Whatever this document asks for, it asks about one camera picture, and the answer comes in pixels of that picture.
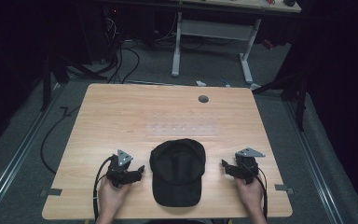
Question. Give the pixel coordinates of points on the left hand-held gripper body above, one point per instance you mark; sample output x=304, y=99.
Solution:
x=120, y=174

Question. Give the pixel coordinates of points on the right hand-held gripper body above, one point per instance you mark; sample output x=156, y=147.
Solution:
x=247, y=169

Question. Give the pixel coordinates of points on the black baseball cap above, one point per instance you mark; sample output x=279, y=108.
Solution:
x=177, y=171

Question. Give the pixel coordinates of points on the person's right hand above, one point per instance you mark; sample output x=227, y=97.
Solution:
x=251, y=194

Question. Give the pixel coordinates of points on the person's left hand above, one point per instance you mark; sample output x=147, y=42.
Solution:
x=110, y=197

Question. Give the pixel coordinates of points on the grey tape piece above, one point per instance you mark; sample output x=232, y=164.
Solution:
x=51, y=192
x=282, y=187

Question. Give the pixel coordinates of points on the round grey table grommet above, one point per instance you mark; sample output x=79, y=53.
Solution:
x=203, y=99

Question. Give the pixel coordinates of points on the black metal stand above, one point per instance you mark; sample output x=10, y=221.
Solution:
x=47, y=84
x=300, y=102

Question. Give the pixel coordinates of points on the small white floor object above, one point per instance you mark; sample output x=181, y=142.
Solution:
x=200, y=83

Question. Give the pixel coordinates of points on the small red object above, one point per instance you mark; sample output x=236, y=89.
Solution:
x=268, y=44

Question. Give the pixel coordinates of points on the white-framed desk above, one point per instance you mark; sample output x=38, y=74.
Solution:
x=213, y=29

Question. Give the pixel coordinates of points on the black computer mouse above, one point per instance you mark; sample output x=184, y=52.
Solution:
x=289, y=2

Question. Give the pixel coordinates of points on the metal floor rail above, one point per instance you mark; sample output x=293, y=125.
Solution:
x=18, y=149
x=315, y=168

